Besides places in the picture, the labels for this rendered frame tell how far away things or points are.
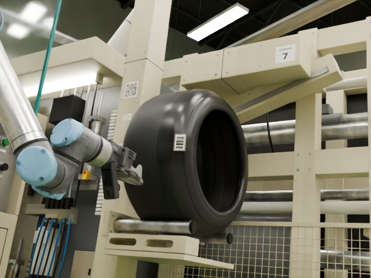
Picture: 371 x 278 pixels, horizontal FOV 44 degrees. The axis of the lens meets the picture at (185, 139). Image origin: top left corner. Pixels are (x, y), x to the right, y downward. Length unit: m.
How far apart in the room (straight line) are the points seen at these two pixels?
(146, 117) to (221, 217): 0.47
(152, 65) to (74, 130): 0.91
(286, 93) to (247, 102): 0.19
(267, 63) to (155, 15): 0.57
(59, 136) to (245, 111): 1.11
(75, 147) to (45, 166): 0.17
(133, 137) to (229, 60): 0.71
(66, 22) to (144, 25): 10.54
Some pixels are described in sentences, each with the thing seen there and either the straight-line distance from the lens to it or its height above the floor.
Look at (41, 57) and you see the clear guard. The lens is 2.13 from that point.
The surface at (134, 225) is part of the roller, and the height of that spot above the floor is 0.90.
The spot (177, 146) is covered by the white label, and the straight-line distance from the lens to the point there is 1.57.
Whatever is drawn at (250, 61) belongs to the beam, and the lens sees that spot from 2.12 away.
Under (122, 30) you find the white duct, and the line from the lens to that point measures 2.74.
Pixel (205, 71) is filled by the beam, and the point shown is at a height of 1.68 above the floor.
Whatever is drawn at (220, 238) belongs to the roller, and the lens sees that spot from 1.86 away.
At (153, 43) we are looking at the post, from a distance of 2.17.
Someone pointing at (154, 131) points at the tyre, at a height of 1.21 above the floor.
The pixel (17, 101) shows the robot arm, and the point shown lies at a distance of 1.23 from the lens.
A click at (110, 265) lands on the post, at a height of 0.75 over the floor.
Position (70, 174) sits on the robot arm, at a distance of 1.30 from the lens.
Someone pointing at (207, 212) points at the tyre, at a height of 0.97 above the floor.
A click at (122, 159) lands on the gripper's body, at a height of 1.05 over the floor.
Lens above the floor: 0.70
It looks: 18 degrees up
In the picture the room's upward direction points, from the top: 6 degrees clockwise
